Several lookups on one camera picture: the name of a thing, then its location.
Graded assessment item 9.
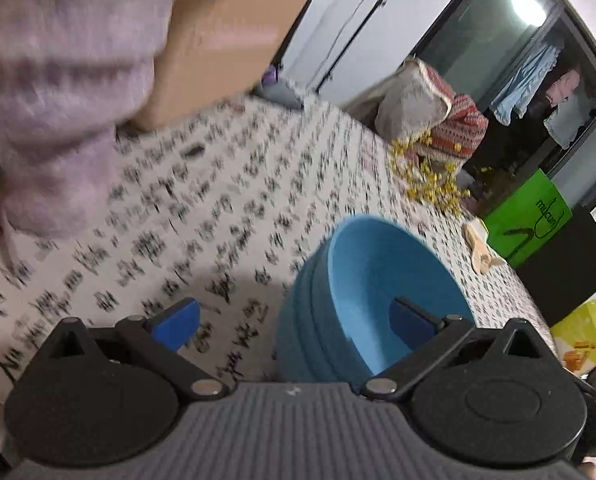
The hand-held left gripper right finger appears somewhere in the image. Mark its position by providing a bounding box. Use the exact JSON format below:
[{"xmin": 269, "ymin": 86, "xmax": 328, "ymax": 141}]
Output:
[{"xmin": 360, "ymin": 297, "xmax": 553, "ymax": 402}]

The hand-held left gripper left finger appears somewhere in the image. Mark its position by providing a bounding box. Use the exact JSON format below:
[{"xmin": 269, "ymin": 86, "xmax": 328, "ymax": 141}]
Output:
[{"xmin": 43, "ymin": 297, "xmax": 230, "ymax": 402}]

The yellow green snack box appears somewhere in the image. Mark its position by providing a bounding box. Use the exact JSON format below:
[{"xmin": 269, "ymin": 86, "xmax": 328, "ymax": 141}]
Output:
[{"xmin": 549, "ymin": 300, "xmax": 596, "ymax": 373}]

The calligraphy print tablecloth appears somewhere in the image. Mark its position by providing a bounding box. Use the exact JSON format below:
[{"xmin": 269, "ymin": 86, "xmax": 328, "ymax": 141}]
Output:
[{"xmin": 0, "ymin": 80, "xmax": 564, "ymax": 401}]

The yellow flower branch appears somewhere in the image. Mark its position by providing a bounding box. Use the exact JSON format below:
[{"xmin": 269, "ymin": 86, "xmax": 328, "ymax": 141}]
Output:
[{"xmin": 388, "ymin": 127, "xmax": 471, "ymax": 218}]

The black paper bag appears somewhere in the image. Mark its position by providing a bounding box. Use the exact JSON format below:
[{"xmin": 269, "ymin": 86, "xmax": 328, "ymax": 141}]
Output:
[{"xmin": 515, "ymin": 205, "xmax": 596, "ymax": 328}]

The green paper bag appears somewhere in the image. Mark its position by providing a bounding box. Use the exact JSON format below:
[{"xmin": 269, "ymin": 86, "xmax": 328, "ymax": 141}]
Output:
[{"xmin": 483, "ymin": 169, "xmax": 574, "ymax": 268}]

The red patterned quilted blanket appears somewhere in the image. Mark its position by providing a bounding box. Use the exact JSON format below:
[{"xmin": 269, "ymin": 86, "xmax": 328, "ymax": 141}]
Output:
[{"xmin": 375, "ymin": 57, "xmax": 489, "ymax": 166}]

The grey purple cloth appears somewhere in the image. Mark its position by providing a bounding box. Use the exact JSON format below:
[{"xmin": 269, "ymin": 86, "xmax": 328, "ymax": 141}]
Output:
[{"xmin": 250, "ymin": 67, "xmax": 304, "ymax": 111}]

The pink textured vase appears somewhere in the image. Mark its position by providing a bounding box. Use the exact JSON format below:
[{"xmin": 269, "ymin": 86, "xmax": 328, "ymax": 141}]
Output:
[{"xmin": 0, "ymin": 0, "xmax": 196, "ymax": 241}]

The hanging white garment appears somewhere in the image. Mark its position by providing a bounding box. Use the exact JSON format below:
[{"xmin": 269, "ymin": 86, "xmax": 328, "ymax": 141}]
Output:
[{"xmin": 543, "ymin": 87, "xmax": 596, "ymax": 150}]

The hanging blue shirt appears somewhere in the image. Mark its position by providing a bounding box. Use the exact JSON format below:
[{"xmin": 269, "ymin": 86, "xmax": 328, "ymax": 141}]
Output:
[{"xmin": 490, "ymin": 42, "xmax": 561, "ymax": 126}]

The hanging pink garment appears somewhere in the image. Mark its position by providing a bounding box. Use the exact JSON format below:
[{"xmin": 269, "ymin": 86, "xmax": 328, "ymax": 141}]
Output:
[{"xmin": 545, "ymin": 67, "xmax": 581, "ymax": 111}]

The pink ribbed suitcase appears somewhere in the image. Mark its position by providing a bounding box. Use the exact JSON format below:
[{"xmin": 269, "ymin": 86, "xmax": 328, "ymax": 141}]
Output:
[{"xmin": 128, "ymin": 0, "xmax": 313, "ymax": 131}]

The dark sliding glass door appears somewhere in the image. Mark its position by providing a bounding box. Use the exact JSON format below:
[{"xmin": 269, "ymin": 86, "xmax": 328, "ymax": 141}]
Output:
[{"xmin": 413, "ymin": 0, "xmax": 596, "ymax": 201}]

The studio light on tripod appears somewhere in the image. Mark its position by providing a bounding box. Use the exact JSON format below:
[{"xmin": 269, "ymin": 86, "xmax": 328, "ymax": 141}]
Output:
[{"xmin": 310, "ymin": 0, "xmax": 424, "ymax": 92}]

